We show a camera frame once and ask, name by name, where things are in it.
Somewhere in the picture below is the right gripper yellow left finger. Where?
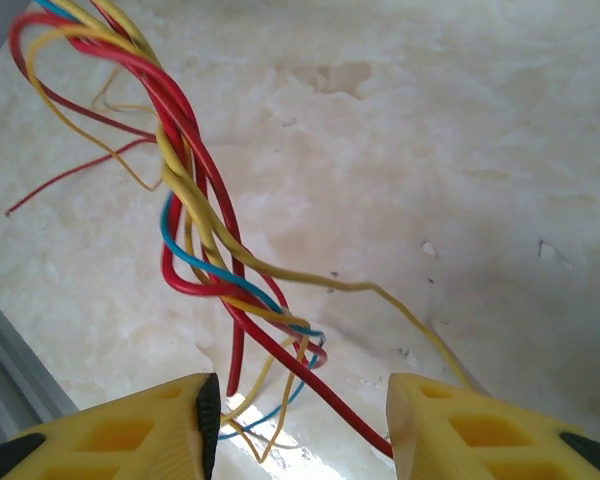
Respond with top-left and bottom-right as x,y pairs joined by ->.
0,372 -> 222,480

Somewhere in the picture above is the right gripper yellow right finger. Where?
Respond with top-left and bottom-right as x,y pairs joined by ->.
384,372 -> 600,480

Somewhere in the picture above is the yellow wire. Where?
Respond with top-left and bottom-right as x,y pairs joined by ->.
219,294 -> 311,464
27,24 -> 164,194

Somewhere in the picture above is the bundle of coloured wires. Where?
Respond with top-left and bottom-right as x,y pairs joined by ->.
54,0 -> 481,394
84,0 -> 396,459

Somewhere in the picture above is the red wire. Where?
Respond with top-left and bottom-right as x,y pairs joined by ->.
4,137 -> 154,217
7,12 -> 331,399

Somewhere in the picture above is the blue wire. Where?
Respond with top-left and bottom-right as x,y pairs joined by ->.
159,192 -> 326,441

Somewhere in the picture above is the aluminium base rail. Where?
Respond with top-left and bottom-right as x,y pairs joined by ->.
0,284 -> 84,441

